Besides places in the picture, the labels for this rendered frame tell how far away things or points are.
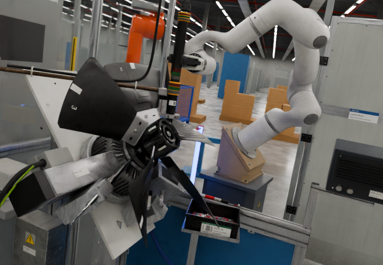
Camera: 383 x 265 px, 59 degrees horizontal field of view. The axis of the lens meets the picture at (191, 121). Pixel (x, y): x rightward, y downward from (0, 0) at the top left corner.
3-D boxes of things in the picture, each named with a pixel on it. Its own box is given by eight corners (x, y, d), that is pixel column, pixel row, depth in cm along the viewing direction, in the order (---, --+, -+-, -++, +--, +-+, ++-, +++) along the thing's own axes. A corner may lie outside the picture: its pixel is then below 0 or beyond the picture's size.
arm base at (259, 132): (240, 126, 187) (267, 107, 179) (259, 155, 182) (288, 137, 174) (225, 129, 170) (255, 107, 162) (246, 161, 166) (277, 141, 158)
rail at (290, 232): (125, 190, 174) (127, 175, 173) (129, 188, 178) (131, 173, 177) (306, 248, 142) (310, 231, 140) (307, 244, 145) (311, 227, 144)
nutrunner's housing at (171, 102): (164, 123, 121) (183, -10, 114) (162, 121, 125) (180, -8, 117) (175, 125, 122) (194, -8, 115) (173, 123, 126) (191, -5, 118)
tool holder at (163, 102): (155, 117, 118) (159, 89, 117) (153, 113, 125) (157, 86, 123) (180, 119, 120) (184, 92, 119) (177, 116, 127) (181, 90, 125)
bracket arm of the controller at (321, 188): (309, 190, 140) (311, 183, 139) (310, 188, 142) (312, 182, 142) (373, 207, 131) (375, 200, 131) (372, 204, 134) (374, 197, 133)
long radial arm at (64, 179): (88, 164, 116) (113, 149, 111) (98, 184, 115) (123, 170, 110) (15, 187, 89) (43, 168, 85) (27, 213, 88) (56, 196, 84)
